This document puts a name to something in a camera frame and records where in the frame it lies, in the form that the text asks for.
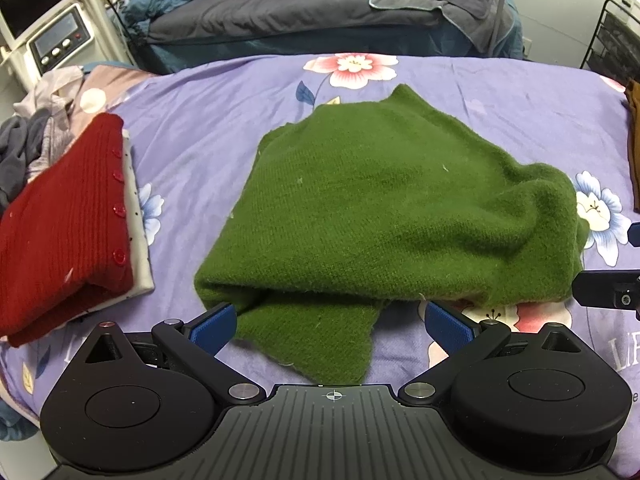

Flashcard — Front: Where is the blue bed skirt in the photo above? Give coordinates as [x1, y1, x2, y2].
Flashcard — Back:
[132, 2, 523, 74]

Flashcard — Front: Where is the red knit sweater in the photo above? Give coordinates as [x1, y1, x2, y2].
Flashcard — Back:
[1, 113, 134, 347]

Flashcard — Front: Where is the green knit cardigan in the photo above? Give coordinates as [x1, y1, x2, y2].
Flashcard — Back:
[194, 84, 588, 384]

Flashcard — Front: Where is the pile of grey pink clothes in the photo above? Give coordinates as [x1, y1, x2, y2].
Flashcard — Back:
[0, 66, 84, 210]

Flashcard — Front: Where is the white dotted folded garment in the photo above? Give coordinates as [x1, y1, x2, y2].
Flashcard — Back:
[60, 131, 154, 325]

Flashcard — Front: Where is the black wire rack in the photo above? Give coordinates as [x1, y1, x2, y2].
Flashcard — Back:
[580, 0, 640, 87]

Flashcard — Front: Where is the brown folded garment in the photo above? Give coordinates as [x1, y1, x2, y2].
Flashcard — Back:
[625, 80, 640, 212]

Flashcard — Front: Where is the white medical device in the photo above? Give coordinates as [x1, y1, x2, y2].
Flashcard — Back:
[1, 0, 132, 90]

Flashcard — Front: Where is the grey blanket on far bed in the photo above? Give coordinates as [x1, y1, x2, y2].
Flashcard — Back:
[146, 0, 442, 44]

